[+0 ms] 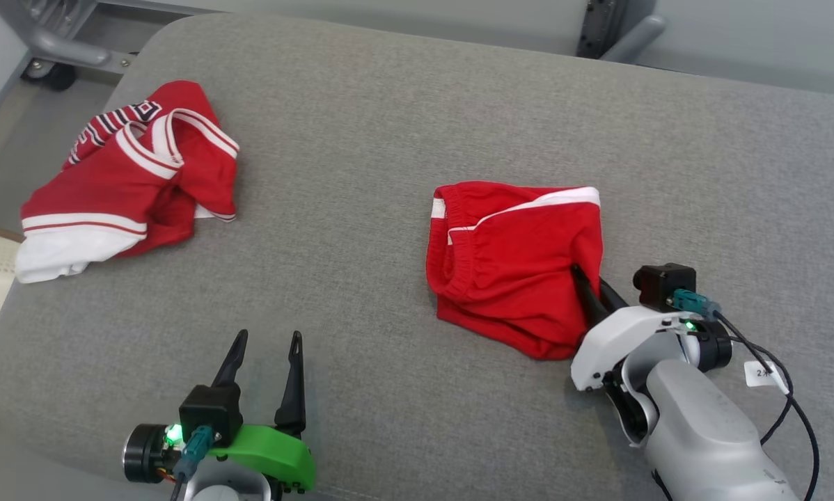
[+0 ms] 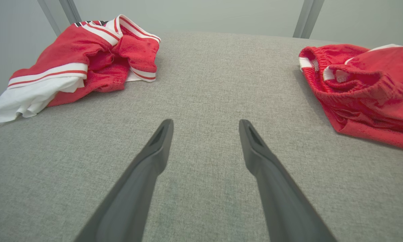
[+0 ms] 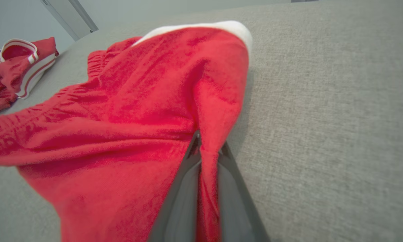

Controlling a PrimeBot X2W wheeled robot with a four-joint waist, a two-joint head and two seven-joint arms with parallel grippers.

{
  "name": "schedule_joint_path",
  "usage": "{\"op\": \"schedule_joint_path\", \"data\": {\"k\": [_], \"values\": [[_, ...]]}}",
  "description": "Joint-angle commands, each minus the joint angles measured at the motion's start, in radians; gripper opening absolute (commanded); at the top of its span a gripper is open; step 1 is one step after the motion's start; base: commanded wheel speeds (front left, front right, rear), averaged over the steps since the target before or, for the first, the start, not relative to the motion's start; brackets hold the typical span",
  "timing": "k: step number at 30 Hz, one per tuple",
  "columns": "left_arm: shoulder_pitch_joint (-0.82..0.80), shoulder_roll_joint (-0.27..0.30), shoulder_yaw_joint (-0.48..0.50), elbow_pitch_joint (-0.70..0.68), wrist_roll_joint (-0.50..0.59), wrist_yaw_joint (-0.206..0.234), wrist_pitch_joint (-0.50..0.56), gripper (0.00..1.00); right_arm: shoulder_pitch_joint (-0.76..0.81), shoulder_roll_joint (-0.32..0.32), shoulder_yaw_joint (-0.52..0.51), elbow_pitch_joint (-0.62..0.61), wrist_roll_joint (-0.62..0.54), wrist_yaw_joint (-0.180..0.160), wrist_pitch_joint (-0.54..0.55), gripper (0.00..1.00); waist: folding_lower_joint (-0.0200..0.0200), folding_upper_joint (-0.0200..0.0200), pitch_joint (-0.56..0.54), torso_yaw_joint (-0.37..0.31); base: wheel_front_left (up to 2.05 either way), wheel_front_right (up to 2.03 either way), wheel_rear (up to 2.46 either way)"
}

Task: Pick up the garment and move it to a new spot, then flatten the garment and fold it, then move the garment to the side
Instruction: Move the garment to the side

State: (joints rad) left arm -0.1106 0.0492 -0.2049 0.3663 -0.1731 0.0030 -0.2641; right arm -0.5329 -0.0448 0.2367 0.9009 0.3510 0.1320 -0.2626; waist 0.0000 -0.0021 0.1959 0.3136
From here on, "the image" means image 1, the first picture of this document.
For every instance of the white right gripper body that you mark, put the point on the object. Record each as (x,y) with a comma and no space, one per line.
(619,334)

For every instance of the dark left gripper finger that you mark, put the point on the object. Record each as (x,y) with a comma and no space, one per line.
(230,365)
(293,390)

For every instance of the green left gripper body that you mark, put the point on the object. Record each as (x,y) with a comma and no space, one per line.
(271,449)

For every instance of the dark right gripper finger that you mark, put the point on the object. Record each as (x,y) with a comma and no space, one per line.
(612,298)
(591,303)

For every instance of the red shorts with white stripe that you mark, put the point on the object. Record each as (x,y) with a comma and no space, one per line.
(514,271)

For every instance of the red jersey with white sleeves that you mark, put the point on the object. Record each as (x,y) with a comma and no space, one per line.
(111,188)

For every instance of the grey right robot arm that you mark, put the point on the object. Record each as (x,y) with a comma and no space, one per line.
(695,431)

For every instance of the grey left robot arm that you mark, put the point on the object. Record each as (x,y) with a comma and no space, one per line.
(229,487)

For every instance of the grey fabric sofa seat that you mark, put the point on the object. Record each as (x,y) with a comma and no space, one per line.
(361,209)

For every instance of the grey tube foot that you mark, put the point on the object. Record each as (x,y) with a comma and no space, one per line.
(640,35)

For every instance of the black caster wheel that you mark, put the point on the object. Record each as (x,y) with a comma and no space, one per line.
(58,75)

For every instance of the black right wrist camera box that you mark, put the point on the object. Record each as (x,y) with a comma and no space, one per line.
(661,285)

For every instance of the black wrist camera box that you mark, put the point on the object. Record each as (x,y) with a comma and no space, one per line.
(661,285)
(211,414)

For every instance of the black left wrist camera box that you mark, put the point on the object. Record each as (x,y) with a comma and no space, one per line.
(211,414)

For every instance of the grey metal trolley frame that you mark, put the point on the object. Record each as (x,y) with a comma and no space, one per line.
(62,45)

